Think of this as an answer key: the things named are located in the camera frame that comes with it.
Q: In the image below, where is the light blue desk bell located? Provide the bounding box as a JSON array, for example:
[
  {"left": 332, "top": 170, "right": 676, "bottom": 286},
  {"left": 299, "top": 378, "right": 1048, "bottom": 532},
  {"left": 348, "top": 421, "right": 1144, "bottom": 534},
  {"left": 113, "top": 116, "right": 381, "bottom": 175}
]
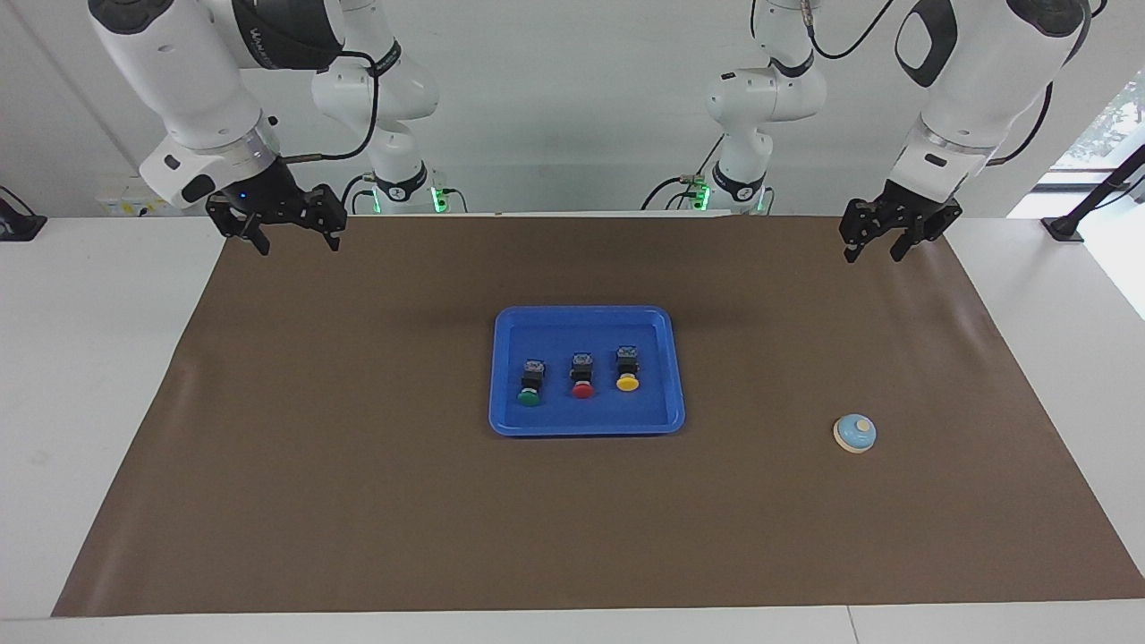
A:
[{"left": 833, "top": 413, "right": 878, "bottom": 454}]

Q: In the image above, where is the brown table mat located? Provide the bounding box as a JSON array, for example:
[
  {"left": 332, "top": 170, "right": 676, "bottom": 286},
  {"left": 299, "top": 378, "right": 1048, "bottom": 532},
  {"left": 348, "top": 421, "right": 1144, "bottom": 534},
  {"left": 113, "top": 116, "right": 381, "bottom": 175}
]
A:
[{"left": 52, "top": 215, "right": 1145, "bottom": 618}]

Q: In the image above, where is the black left base cable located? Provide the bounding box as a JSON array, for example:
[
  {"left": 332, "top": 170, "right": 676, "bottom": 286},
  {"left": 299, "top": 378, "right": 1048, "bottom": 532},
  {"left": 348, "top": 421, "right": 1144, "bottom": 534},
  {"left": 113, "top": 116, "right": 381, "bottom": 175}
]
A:
[{"left": 640, "top": 134, "right": 725, "bottom": 213}]

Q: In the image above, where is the black stand with pole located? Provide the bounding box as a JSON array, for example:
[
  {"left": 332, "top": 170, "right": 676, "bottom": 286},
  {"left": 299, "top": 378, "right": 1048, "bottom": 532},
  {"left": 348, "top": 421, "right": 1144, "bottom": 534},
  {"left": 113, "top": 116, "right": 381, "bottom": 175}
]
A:
[{"left": 1040, "top": 143, "right": 1145, "bottom": 242}]

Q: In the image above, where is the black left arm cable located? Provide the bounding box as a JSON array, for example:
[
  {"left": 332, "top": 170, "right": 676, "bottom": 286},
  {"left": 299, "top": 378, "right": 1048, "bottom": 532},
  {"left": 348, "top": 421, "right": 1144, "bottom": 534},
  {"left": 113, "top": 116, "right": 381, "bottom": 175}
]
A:
[{"left": 805, "top": 0, "right": 1056, "bottom": 166}]

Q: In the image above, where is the blue plastic tray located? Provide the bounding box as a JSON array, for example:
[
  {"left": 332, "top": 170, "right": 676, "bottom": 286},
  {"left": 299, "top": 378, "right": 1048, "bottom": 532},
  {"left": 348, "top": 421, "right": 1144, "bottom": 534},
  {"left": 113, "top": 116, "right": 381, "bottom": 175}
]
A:
[{"left": 488, "top": 306, "right": 686, "bottom": 437}]

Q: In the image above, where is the window with greenery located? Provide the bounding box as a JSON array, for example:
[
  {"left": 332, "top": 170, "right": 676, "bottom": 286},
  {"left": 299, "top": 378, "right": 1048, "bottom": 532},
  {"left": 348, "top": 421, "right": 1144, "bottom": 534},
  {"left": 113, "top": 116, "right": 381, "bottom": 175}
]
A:
[{"left": 1047, "top": 72, "right": 1145, "bottom": 171}]

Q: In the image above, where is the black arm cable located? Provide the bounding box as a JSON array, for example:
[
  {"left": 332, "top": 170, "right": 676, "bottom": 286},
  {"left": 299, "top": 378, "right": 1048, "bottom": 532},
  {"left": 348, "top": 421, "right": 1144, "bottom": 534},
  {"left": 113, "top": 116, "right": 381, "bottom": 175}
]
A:
[
  {"left": 805, "top": 0, "right": 1056, "bottom": 166},
  {"left": 268, "top": 49, "right": 381, "bottom": 165}
]

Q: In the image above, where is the white wall socket box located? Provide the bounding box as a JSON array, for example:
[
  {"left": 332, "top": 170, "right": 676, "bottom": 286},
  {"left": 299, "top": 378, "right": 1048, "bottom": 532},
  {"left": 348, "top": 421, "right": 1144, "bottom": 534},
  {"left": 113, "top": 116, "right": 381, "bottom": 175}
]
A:
[{"left": 97, "top": 179, "right": 211, "bottom": 217}]

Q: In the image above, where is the black right base cable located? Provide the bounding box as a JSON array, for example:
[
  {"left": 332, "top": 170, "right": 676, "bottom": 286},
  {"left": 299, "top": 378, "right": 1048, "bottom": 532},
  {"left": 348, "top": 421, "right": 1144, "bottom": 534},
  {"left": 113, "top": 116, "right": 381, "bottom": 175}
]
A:
[{"left": 338, "top": 174, "right": 377, "bottom": 216}]

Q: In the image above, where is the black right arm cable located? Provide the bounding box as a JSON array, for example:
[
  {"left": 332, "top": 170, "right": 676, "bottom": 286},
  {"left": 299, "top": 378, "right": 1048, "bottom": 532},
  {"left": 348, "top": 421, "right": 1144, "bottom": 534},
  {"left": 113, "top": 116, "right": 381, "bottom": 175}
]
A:
[{"left": 268, "top": 49, "right": 381, "bottom": 165}]

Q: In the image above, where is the black clamp base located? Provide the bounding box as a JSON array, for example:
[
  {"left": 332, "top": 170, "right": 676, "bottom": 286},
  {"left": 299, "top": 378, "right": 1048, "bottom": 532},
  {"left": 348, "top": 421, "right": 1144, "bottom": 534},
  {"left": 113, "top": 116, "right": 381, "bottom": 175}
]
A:
[{"left": 0, "top": 186, "right": 47, "bottom": 242}]

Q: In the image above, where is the green push button switch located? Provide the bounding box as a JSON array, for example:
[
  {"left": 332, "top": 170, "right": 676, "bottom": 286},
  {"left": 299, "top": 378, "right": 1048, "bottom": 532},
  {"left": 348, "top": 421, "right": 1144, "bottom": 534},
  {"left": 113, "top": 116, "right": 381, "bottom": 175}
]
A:
[{"left": 517, "top": 358, "right": 547, "bottom": 408}]

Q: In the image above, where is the black base cable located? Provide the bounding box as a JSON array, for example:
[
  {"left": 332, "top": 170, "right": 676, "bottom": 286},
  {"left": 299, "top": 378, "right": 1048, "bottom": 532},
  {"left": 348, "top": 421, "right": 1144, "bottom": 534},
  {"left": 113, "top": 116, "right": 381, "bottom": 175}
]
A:
[
  {"left": 640, "top": 134, "right": 725, "bottom": 213},
  {"left": 338, "top": 174, "right": 377, "bottom": 216}
]

